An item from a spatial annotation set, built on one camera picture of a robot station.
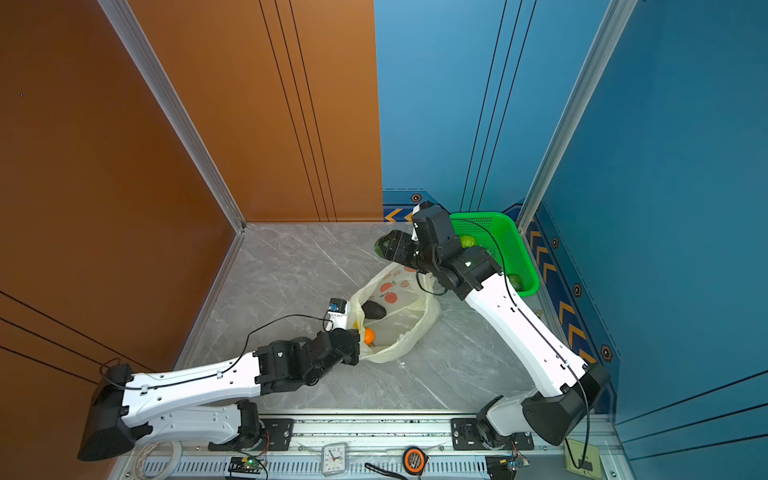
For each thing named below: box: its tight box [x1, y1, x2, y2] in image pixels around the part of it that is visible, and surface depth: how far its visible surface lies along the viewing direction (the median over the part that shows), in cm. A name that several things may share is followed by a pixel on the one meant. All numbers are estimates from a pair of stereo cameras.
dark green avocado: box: [374, 230, 393, 261], surface depth 68 cm
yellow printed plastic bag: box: [350, 262, 441, 363], surface depth 94 cm
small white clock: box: [321, 442, 347, 477], surface depth 70 cm
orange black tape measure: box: [402, 446, 429, 476], surface depth 69 cm
